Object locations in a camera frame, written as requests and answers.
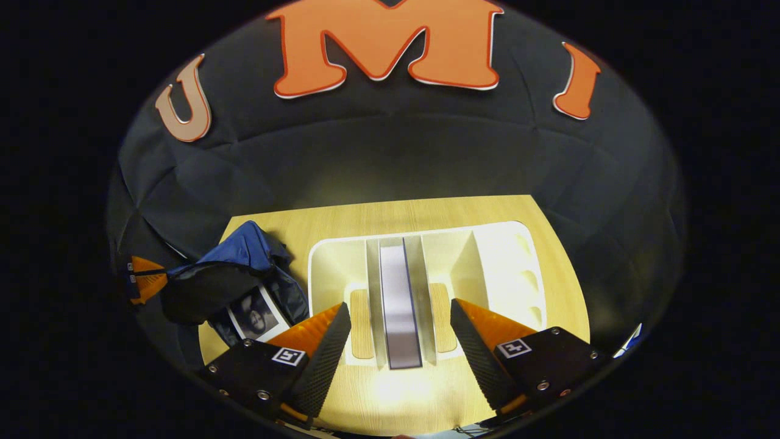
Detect blue schoolbag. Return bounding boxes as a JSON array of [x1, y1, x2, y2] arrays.
[[160, 221, 310, 348]]

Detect white bookshelf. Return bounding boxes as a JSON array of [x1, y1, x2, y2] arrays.
[[308, 221, 547, 369]]

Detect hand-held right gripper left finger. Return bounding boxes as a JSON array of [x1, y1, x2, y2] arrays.
[[198, 302, 352, 427]]

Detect black backdrop cloth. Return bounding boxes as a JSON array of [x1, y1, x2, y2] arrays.
[[107, 0, 686, 366]]

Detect grey portrait cover book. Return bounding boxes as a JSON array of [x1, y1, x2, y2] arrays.
[[227, 285, 290, 341]]

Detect blue cover book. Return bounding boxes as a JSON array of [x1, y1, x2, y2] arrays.
[[378, 238, 423, 370]]

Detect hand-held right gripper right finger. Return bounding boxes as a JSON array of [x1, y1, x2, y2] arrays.
[[450, 298, 613, 421]]

